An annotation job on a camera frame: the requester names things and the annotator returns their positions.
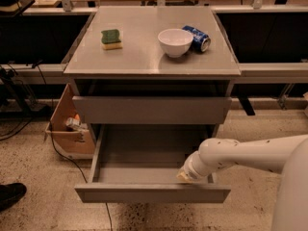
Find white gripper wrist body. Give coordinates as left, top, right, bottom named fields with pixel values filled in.
left=181, top=151, right=213, bottom=182

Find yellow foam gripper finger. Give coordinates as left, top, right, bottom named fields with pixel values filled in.
left=176, top=170, right=192, bottom=183

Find grey drawer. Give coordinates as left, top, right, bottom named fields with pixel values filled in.
left=75, top=125, right=231, bottom=203
left=72, top=96, right=231, bottom=124

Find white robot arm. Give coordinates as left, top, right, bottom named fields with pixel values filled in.
left=177, top=135, right=308, bottom=231

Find grey drawer cabinet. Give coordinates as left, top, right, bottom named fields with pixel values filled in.
left=64, top=6, right=240, bottom=128

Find grey top drawer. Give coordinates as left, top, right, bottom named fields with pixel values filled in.
left=72, top=96, right=231, bottom=124

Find cardboard box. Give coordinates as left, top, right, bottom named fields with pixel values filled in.
left=45, top=84, right=95, bottom=159

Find crumpled can in box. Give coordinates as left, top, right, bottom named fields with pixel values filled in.
left=65, top=117, right=88, bottom=131

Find blue soda can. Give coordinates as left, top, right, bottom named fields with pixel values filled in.
left=183, top=25, right=211, bottom=53

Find white bowl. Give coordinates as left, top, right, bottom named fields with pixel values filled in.
left=158, top=29, right=193, bottom=58

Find green yellow sponge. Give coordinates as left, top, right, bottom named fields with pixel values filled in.
left=101, top=29, right=122, bottom=50

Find black shoe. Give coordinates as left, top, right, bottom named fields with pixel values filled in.
left=0, top=183, right=27, bottom=211

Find grey workbench frame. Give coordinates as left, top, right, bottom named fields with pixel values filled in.
left=0, top=4, right=308, bottom=85

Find black floor cable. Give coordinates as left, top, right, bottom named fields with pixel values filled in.
left=36, top=64, right=114, bottom=231

